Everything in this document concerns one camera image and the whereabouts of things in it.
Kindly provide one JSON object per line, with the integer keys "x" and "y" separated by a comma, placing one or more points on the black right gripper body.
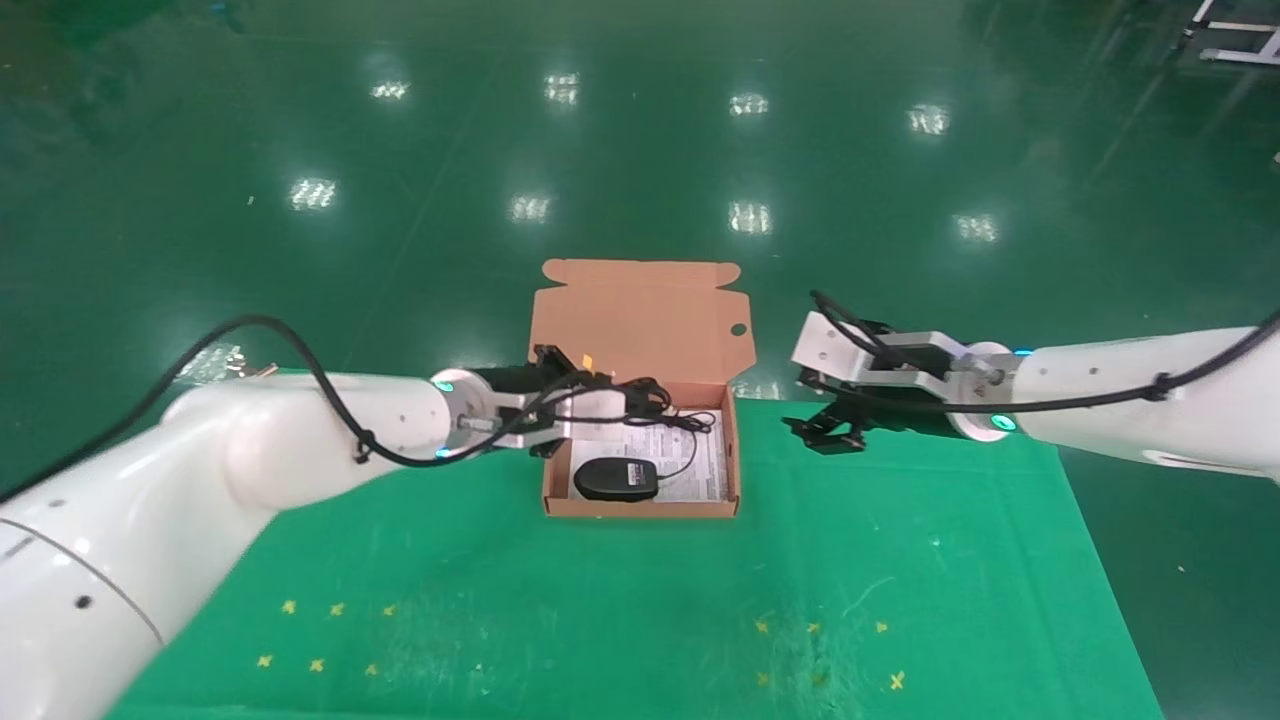
{"x": 910, "y": 415}

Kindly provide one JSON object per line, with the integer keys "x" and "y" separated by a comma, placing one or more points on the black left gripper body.
{"x": 505, "y": 380}

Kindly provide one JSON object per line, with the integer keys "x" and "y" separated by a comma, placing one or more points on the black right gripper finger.
{"x": 825, "y": 435}

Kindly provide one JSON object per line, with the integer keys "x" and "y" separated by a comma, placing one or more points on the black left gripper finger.
{"x": 560, "y": 365}

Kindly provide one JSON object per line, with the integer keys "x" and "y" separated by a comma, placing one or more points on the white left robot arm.
{"x": 250, "y": 450}

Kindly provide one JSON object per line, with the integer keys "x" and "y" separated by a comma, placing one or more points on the open brown cardboard box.
{"x": 640, "y": 320}

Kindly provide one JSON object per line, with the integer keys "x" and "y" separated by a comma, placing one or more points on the printed white paper sheet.
{"x": 712, "y": 470}

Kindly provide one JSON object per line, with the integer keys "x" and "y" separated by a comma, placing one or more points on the green table cloth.
{"x": 600, "y": 600}

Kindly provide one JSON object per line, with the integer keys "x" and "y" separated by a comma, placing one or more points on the silver binder clip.
{"x": 262, "y": 370}

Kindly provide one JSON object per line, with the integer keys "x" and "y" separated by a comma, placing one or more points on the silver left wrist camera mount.
{"x": 600, "y": 405}

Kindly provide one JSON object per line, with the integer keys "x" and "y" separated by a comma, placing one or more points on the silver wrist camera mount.
{"x": 600, "y": 405}
{"x": 830, "y": 350}

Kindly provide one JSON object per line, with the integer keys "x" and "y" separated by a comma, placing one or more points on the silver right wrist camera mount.
{"x": 830, "y": 350}

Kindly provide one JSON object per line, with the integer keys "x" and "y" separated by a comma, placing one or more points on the white metal frame base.
{"x": 1240, "y": 55}

